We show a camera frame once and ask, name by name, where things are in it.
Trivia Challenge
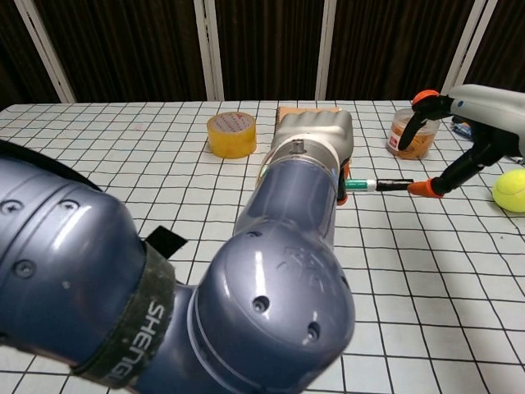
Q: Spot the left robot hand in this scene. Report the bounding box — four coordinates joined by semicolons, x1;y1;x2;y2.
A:
271;109;355;205

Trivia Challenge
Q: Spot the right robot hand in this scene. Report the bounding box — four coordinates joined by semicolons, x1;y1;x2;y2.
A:
399;84;525;200

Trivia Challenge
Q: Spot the green white marker pen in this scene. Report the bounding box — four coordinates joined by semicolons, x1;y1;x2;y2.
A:
345;178;378;194

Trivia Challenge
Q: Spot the black marker cap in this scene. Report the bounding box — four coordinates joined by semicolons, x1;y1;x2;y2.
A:
375;177;414;193

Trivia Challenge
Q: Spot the brown spiral notebook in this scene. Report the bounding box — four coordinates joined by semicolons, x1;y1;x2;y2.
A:
276;105;345;126

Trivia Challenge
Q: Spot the yellow blue snack packet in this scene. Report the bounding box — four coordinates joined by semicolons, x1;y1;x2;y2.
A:
450;117;477;140

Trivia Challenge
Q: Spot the clear jar of rubber bands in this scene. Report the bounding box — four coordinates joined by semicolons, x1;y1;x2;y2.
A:
386;108;441;160

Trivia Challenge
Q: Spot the orange ball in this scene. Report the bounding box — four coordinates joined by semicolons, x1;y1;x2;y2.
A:
412;89;439;108

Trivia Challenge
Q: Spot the yellow tennis ball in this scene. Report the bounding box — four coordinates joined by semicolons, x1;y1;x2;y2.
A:
491;168;525;213

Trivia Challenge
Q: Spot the yellow packing tape roll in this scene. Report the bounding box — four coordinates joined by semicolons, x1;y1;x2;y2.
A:
206;110;258;160

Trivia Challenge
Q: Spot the white black checked tablecloth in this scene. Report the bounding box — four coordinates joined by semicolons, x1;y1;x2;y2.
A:
0;99;525;394

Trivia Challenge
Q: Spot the black pleated curtain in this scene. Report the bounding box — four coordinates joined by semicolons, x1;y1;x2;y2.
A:
0;0;525;111

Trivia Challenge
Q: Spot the white metal frame post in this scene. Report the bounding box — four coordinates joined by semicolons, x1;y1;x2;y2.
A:
315;0;349;101
440;0;500;98
192;0;226;102
11;0;78;103

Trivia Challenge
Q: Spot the black velcro strap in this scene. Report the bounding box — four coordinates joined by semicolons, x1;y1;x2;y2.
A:
69;224;188;392

